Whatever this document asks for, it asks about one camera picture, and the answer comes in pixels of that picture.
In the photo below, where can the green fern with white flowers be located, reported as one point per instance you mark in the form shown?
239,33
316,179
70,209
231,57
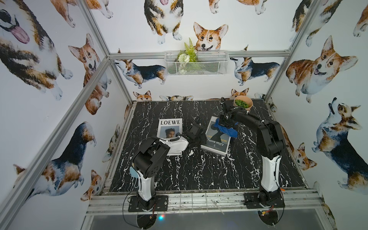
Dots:
186,61

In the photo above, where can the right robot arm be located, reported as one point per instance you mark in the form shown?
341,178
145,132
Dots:
269,143

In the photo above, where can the white wire basket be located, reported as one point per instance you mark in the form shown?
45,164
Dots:
209,63

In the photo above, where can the white LOEWE book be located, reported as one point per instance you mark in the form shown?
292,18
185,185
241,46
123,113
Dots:
168,128

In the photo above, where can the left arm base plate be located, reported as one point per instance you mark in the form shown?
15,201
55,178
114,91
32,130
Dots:
157,203

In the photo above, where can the grey Twins story book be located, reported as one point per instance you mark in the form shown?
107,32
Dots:
216,141

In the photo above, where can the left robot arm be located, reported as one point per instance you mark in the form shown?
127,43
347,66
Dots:
150,156

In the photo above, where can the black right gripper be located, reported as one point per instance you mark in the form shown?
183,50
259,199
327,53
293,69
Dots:
222,116

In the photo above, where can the peach plant pot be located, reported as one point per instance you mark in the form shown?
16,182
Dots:
246,99

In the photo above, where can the blue microfiber cloth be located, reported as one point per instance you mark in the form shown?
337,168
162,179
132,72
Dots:
228,131

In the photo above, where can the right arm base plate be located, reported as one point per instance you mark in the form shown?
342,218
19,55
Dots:
263,200

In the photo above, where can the aluminium front rail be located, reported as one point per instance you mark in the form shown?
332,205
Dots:
202,202

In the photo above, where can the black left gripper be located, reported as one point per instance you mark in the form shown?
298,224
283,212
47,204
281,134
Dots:
194,133

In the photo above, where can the green succulent plant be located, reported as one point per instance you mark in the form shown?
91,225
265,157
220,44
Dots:
242,104

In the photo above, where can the aluminium frame post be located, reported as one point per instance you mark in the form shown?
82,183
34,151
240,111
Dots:
315,5

